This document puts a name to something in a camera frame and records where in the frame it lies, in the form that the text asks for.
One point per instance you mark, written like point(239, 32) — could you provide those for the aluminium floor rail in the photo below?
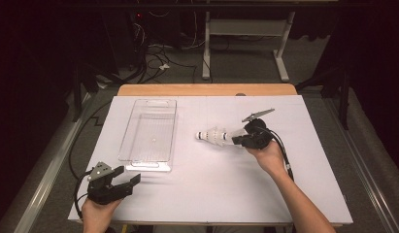
point(355, 152)
point(48, 176)

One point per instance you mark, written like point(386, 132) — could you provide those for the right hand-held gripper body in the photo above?
point(260, 136)

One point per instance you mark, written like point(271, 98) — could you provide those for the white metal desk frame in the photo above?
point(245, 27)

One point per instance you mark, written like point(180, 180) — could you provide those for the white table cover sheet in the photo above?
point(203, 181)

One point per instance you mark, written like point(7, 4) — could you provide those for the dark curtain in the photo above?
point(381, 81)
point(25, 97)

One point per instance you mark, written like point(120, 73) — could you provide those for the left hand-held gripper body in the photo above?
point(102, 192)

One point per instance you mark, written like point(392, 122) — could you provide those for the black metal stand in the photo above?
point(78, 97)
point(344, 103)

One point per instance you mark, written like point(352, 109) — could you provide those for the person's right hand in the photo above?
point(271, 159)

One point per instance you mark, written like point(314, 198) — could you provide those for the person's left hand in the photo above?
point(97, 218)

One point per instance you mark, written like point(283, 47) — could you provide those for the white feather shuttlecock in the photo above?
point(221, 139)
point(199, 135)
point(236, 134)

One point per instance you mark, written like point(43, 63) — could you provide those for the white plug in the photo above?
point(164, 67)

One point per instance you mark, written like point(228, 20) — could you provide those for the black equipment with red light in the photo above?
point(137, 26)

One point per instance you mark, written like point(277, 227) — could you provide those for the clear plastic tray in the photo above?
point(148, 136)

